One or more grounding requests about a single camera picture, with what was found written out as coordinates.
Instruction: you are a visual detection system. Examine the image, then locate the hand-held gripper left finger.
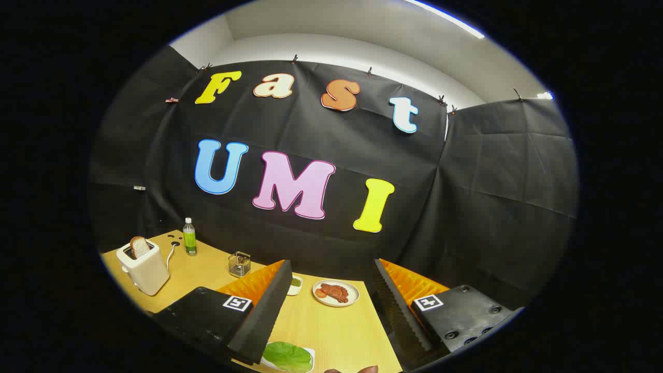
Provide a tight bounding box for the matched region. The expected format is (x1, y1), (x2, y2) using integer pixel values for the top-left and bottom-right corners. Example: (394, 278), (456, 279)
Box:
(153, 259), (293, 366)

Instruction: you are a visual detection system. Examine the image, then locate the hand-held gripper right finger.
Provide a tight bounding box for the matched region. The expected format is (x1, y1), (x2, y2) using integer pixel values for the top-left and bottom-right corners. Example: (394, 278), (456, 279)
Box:
(374, 258), (524, 367)

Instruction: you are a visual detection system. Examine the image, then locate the green lettuce leaf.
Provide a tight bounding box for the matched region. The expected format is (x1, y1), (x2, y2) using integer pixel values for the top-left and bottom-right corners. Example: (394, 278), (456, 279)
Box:
(263, 341), (313, 372)

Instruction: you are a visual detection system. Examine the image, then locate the toasted bread slice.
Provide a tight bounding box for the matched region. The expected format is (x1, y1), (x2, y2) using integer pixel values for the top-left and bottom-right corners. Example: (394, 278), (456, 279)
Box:
(129, 236), (152, 260)

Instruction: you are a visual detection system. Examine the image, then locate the round white meat plate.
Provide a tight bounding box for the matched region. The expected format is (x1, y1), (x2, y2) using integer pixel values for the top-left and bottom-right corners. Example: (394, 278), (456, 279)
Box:
(312, 280), (360, 308)

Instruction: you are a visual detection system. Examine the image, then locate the red-brown meat piece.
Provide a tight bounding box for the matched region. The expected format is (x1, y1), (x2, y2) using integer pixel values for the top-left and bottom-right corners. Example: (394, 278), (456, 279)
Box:
(320, 283), (349, 304)

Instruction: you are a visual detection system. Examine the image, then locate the white square plate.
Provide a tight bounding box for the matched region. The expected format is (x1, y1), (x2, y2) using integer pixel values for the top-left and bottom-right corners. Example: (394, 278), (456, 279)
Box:
(259, 345), (315, 373)

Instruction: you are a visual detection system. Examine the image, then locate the green label plastic bottle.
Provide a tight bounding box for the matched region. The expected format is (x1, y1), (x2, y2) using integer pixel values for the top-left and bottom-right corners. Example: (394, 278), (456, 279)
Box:
(182, 218), (198, 256)

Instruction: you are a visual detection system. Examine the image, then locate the white toaster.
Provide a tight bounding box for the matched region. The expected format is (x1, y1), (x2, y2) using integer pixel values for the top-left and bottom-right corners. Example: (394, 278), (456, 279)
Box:
(116, 239), (170, 297)

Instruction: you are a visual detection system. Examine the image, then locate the black backdrop cloth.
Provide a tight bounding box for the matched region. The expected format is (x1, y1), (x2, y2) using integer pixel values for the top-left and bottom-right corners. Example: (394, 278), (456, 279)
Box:
(88, 46), (579, 311)

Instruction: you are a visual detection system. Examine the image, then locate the wire utensil holder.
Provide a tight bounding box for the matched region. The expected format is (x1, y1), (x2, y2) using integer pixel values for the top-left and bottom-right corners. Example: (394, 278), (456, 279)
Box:
(228, 251), (252, 278)

